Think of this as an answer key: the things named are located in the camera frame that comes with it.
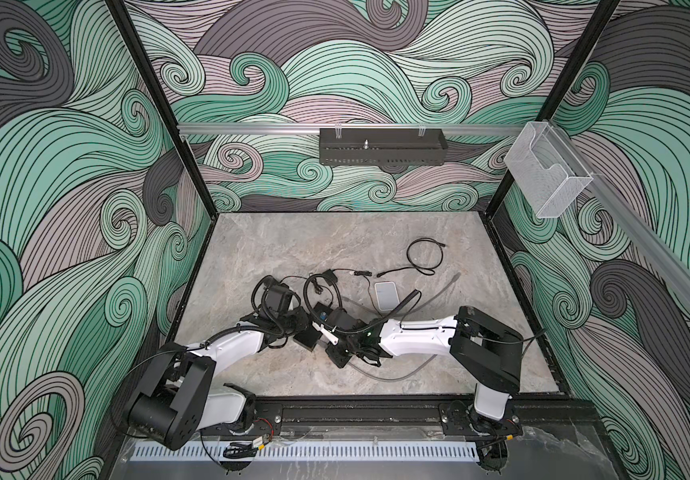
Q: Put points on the white network switch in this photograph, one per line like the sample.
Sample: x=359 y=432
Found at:
x=386 y=294

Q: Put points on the black network switch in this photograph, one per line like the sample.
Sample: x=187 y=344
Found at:
x=308 y=338

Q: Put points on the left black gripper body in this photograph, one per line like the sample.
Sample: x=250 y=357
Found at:
x=293 y=322

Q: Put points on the white slotted cable duct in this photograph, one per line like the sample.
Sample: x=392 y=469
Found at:
x=422 y=451

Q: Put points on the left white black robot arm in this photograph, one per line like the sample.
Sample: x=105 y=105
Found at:
x=175 y=398

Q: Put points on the aluminium wall rail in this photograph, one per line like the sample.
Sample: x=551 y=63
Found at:
x=266 y=128

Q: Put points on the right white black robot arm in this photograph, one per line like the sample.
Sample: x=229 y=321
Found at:
x=489 y=350

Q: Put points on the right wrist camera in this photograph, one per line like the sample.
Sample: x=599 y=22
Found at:
x=330 y=322

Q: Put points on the black wall tray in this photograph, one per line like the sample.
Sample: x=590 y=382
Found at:
x=392 y=149

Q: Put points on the clear plastic wall holder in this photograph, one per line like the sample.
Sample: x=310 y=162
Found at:
x=548 y=169

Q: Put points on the black power adapter with cable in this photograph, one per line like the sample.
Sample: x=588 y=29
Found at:
x=317 y=287

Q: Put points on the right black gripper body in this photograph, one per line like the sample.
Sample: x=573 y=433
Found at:
x=339 y=352

